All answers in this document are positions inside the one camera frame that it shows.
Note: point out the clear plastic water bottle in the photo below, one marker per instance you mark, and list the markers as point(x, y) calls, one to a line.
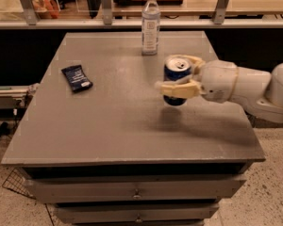
point(150, 19)

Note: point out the grey drawer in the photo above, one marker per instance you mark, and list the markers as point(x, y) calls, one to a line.
point(135, 188)
point(136, 213)

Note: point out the grey wooden drawer cabinet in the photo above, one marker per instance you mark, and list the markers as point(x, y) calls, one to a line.
point(121, 126)

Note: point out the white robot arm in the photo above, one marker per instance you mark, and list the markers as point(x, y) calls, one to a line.
point(269, 107)

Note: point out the blue pepsi can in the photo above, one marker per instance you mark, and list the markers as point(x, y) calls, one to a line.
point(175, 67)

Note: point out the black wire grid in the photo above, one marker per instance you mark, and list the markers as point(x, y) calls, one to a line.
point(15, 183)

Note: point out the upper grey drawer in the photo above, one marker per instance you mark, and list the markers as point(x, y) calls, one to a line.
point(135, 188)

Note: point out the dark blue rxbar wrapper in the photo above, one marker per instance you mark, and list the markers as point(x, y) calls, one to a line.
point(76, 78)

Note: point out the lower grey drawer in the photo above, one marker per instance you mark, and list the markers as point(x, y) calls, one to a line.
point(136, 213)

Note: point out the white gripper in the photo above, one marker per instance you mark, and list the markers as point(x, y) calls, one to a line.
point(217, 80)

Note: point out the metal window rail frame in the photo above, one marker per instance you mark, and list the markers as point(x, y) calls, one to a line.
point(46, 14)

